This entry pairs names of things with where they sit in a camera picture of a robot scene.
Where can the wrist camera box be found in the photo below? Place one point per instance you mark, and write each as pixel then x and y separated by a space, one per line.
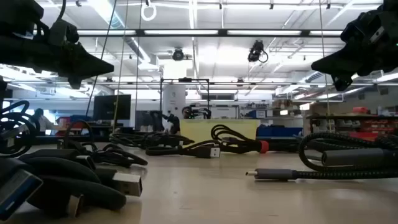
pixel 360 29
pixel 63 31

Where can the black ceiling dome camera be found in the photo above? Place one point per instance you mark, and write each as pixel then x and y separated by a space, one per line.
pixel 178 54

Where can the black overhead camera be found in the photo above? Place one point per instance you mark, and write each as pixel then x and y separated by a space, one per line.
pixel 256 51

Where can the person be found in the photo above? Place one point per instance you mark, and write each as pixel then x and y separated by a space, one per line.
pixel 38 119

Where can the black metal frame stand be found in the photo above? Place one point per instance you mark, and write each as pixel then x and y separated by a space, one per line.
pixel 185 80

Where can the shelf with red bins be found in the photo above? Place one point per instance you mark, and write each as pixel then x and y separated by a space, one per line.
pixel 373 126

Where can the black background monitor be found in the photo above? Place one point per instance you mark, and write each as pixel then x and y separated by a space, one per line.
pixel 112 107

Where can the white cylindrical column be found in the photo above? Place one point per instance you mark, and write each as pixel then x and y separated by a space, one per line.
pixel 173 99

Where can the yellow plastic bin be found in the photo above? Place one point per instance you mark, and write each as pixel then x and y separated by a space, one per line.
pixel 202 129

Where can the red and blue storage bins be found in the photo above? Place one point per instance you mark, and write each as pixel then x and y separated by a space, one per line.
pixel 74 119

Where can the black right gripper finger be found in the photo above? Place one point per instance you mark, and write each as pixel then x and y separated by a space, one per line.
pixel 316 67
pixel 342 62

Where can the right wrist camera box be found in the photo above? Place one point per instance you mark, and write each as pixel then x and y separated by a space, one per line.
pixel 360 29

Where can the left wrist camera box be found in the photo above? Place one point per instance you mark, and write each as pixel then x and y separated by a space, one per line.
pixel 63 31

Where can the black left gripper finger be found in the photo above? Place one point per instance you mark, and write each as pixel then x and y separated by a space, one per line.
pixel 85 63
pixel 109 67

